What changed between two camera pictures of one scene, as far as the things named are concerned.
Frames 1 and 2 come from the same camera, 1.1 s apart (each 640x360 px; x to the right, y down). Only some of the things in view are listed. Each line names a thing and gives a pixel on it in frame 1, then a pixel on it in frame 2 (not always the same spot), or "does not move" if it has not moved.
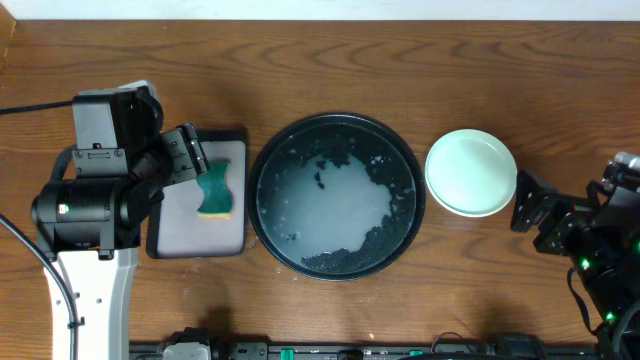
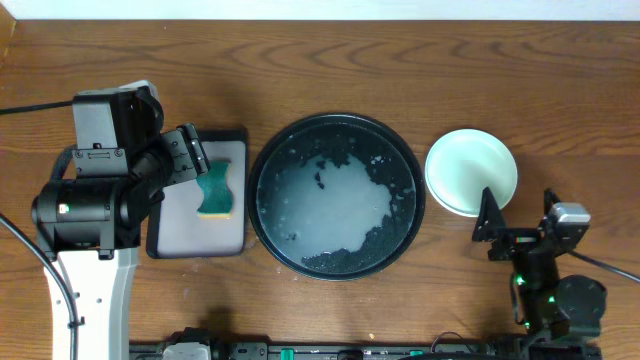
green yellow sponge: x=217 y=200 does not move
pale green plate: x=471 y=173 does not move
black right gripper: x=574 y=212 -> x=518 y=238
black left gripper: x=190 y=153 does not move
